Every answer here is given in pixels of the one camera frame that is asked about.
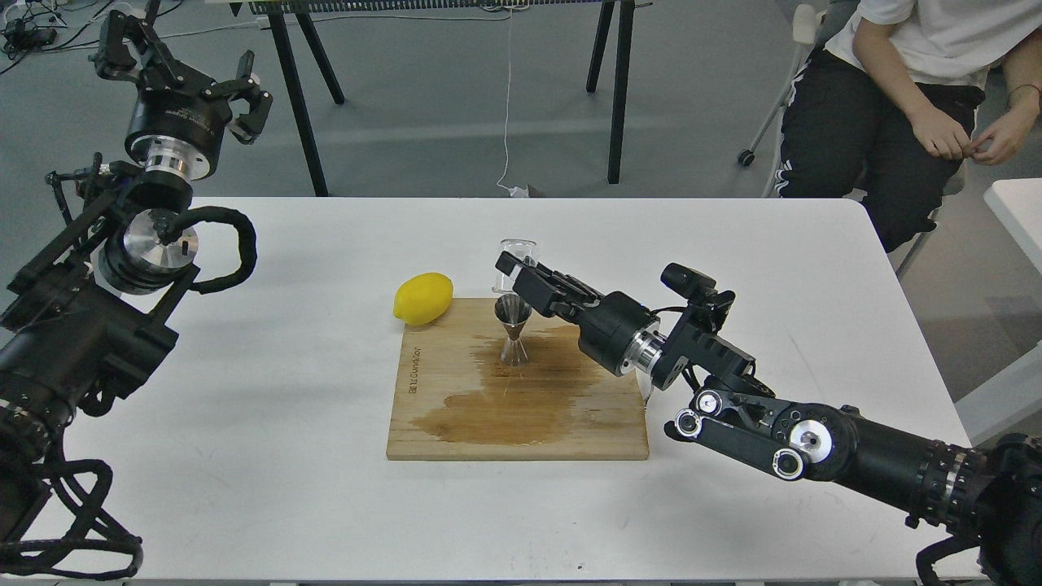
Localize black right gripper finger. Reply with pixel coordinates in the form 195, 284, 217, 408
495, 250, 561, 282
511, 267, 604, 322

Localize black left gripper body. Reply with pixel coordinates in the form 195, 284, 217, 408
125, 96, 231, 181

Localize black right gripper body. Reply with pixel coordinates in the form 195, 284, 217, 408
563, 291, 665, 376

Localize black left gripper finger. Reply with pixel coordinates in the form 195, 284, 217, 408
90, 10, 200, 105
202, 50, 274, 145

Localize clear glass measuring cup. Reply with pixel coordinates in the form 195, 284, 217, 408
492, 238, 539, 295

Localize steel double jigger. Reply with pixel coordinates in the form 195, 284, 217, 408
494, 293, 532, 367

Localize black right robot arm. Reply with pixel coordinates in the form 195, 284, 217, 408
496, 251, 1041, 585

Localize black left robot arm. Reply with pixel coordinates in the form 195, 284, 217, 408
1, 1, 272, 581

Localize person right hand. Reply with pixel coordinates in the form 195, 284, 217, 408
907, 103, 971, 160

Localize person left hand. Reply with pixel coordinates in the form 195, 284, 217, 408
969, 103, 1040, 164

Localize yellow lemon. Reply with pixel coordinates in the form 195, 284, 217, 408
393, 272, 453, 326

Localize black leg table background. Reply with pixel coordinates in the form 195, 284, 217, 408
243, 1, 639, 196

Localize wooden cutting board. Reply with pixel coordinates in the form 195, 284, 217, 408
386, 298, 649, 462

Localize seated person white shirt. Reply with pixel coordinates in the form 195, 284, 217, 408
777, 0, 1042, 253

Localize white side table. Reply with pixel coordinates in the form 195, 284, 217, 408
954, 177, 1042, 447

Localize white hanging cable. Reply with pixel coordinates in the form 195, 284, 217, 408
497, 8, 530, 199

